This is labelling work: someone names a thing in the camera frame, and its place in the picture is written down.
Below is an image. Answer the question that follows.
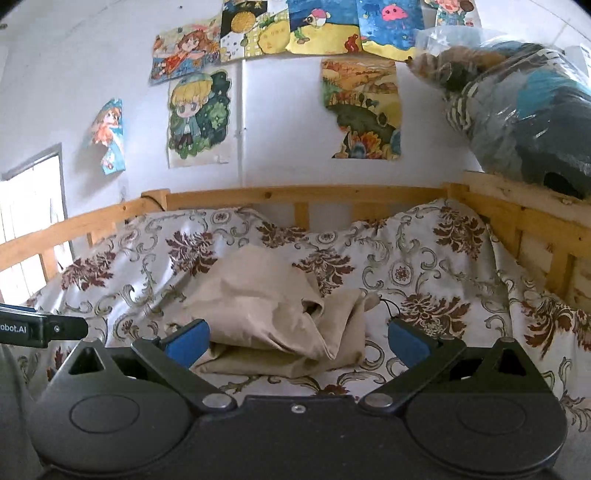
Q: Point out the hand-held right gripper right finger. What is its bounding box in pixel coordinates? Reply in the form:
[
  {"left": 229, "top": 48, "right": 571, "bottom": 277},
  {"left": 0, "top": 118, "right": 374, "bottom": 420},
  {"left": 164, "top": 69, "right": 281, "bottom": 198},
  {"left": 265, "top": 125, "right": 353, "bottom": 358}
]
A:
[{"left": 359, "top": 318, "right": 552, "bottom": 413}]

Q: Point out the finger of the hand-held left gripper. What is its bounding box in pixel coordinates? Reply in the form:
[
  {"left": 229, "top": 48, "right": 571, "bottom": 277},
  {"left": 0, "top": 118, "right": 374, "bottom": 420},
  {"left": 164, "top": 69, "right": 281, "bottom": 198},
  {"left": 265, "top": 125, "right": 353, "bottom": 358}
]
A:
[{"left": 46, "top": 313, "right": 89, "bottom": 341}]

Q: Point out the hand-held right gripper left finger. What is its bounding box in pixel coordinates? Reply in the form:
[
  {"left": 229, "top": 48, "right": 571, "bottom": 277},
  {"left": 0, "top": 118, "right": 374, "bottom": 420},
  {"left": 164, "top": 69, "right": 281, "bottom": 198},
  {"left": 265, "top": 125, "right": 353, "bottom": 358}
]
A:
[{"left": 48, "top": 318, "right": 238, "bottom": 413}]

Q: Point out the beige hooded jacket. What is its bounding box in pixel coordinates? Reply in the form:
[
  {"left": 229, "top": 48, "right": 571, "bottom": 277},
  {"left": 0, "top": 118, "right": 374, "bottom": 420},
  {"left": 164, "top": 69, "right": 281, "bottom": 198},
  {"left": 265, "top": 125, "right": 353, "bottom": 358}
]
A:
[{"left": 164, "top": 244, "right": 399, "bottom": 379}]

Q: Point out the clear plastic bag of clothes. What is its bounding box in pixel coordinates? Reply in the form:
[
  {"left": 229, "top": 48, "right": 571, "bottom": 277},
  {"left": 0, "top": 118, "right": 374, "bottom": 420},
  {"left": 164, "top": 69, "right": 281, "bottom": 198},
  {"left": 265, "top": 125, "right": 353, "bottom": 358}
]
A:
[{"left": 406, "top": 25, "right": 591, "bottom": 202}]

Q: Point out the white floral blanket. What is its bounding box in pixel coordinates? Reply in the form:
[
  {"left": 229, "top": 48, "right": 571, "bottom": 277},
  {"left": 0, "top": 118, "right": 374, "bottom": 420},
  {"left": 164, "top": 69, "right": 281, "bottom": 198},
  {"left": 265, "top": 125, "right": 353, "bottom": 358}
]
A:
[{"left": 14, "top": 198, "right": 591, "bottom": 432}]

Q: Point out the window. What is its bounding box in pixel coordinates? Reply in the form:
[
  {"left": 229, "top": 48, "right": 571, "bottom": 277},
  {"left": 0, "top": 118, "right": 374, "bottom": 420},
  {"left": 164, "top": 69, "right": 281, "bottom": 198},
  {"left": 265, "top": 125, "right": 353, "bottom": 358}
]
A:
[{"left": 0, "top": 143, "right": 75, "bottom": 292}]

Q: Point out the curled cartoon girl poster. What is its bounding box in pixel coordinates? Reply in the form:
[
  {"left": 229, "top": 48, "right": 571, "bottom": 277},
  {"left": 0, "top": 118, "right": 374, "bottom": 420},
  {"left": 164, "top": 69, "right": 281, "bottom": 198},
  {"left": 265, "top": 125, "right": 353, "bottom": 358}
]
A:
[{"left": 88, "top": 98, "right": 127, "bottom": 175}]

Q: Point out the blond cartoon boy poster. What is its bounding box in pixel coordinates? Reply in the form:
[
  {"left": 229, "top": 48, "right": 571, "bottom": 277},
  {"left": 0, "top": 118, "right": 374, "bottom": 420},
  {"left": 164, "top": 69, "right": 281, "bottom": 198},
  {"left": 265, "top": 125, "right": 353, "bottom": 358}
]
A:
[{"left": 167, "top": 69, "right": 232, "bottom": 169}]

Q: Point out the landscape painting poster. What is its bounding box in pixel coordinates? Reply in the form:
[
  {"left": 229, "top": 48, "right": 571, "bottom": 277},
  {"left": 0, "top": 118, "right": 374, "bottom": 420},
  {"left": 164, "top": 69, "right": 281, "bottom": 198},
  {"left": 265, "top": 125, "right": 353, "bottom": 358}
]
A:
[{"left": 321, "top": 58, "right": 402, "bottom": 161}]

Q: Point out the swimming cartoon girl poster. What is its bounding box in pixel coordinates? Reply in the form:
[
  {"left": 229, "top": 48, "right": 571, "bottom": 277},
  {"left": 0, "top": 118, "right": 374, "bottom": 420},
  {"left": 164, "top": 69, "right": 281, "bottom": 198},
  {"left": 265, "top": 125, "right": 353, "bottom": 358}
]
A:
[{"left": 149, "top": 15, "right": 223, "bottom": 86}]

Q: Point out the night sun painting poster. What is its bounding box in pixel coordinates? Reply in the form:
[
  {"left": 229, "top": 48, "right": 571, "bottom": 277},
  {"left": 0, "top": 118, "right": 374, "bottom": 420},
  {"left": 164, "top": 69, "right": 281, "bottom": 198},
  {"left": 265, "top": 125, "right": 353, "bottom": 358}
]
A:
[{"left": 220, "top": 0, "right": 293, "bottom": 64}]

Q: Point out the pink jellyfish painting poster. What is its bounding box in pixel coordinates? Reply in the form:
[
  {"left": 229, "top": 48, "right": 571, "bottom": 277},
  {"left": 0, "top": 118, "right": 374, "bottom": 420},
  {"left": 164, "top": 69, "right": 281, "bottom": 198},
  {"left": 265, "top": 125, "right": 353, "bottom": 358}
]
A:
[{"left": 358, "top": 0, "right": 426, "bottom": 62}]

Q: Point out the beach fish painting poster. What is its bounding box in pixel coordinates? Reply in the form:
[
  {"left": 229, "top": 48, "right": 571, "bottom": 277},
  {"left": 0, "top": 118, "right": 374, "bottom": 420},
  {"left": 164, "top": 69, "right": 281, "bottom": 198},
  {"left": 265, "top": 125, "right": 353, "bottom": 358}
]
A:
[{"left": 285, "top": 0, "right": 366, "bottom": 57}]

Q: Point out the small cartoon figure poster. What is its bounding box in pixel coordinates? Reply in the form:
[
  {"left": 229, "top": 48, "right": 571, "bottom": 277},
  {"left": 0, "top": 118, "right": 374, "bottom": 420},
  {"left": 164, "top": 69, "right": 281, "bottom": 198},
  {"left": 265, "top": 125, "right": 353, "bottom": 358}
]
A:
[{"left": 422, "top": 0, "right": 482, "bottom": 29}]

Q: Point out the wooden bed frame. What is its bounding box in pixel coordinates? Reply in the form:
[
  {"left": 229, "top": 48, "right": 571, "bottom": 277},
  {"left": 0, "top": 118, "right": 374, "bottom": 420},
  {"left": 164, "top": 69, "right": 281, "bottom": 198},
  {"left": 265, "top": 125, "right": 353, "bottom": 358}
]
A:
[{"left": 0, "top": 170, "right": 591, "bottom": 315}]

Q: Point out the white wall conduit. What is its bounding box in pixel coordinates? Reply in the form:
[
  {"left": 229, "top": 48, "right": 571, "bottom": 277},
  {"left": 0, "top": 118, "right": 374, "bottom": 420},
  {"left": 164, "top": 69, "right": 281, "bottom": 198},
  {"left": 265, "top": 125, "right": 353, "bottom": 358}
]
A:
[{"left": 237, "top": 60, "right": 246, "bottom": 188}]

